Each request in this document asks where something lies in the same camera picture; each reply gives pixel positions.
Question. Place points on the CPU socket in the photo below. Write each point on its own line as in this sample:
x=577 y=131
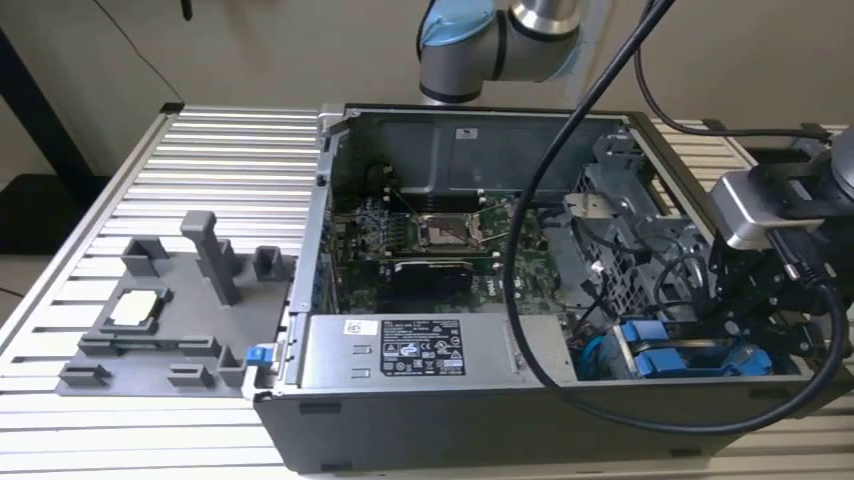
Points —
x=440 y=235

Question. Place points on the grey metal disk bay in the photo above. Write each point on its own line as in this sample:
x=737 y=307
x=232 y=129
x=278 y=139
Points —
x=627 y=225

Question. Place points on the black graphics card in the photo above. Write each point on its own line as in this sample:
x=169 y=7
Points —
x=433 y=272

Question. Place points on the green motherboard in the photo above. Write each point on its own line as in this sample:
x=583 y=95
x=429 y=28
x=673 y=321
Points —
x=533 y=285

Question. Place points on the blue disk carrier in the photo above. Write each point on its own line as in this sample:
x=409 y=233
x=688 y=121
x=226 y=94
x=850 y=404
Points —
x=667 y=364

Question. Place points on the black table corner cap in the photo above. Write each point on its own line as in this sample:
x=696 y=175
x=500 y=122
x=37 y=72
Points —
x=172 y=106

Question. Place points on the grey plastic parts rack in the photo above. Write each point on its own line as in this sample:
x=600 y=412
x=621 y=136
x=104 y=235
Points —
x=186 y=310

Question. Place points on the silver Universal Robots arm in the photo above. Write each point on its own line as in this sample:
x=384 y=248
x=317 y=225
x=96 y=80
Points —
x=453 y=65

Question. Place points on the hard disk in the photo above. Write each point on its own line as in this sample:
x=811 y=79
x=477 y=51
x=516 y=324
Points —
x=649 y=335

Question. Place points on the thin metal locking lever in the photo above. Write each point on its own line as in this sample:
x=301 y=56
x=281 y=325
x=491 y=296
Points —
x=402 y=202

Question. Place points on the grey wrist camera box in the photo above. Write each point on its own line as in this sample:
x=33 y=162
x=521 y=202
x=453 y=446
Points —
x=740 y=210

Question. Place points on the blue case latch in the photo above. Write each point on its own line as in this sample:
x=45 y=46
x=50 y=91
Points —
x=256 y=356

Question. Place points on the silver CPU chip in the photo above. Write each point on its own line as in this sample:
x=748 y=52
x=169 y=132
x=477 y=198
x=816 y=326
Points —
x=136 y=306

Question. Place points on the black desk frame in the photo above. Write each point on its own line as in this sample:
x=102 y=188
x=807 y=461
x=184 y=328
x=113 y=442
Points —
x=40 y=105

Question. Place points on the silver power supply unit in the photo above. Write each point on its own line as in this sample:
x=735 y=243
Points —
x=467 y=340

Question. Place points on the open grey PC case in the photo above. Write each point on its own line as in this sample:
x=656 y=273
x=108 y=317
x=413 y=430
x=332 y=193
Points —
x=467 y=430

